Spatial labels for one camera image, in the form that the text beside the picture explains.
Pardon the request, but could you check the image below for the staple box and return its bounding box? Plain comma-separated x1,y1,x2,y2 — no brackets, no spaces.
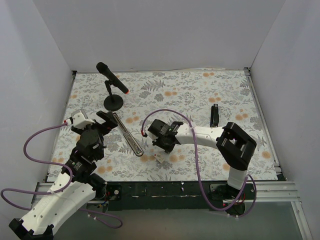
153,153,165,163

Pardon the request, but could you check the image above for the grey black stapler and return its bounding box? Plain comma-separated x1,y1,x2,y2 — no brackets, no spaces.
113,112,144,157

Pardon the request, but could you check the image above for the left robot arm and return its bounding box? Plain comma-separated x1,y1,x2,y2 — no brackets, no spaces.
9,109,118,240

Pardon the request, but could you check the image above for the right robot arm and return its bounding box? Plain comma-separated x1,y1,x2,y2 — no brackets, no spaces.
146,119,257,199

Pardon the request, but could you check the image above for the black microphone stand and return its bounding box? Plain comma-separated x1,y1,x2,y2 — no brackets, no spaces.
103,80,124,112

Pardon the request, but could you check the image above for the black microphone orange tip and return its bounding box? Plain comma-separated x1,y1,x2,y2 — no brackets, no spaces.
96,62,130,94

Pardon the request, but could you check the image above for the floral patterned table mat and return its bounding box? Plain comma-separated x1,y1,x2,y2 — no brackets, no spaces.
46,69,279,183

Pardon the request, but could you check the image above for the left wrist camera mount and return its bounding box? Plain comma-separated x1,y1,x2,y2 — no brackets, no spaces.
64,109,95,130

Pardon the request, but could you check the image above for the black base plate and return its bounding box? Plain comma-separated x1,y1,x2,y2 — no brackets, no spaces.
76,181,256,213

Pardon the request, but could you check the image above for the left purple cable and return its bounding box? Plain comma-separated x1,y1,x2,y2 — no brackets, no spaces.
0,121,123,229

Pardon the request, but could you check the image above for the aluminium frame rail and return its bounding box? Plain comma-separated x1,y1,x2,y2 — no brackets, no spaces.
32,181,301,203

